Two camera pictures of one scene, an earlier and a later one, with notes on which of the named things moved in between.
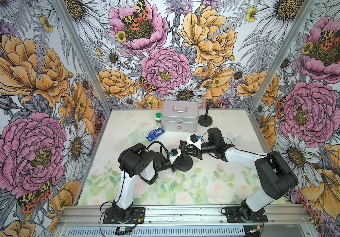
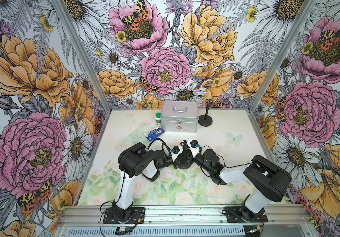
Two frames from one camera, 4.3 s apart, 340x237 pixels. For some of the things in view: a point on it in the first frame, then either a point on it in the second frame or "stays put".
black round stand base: (203, 122) stays put
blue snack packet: (154, 134) stays put
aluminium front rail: (80, 214) stays put
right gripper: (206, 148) -> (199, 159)
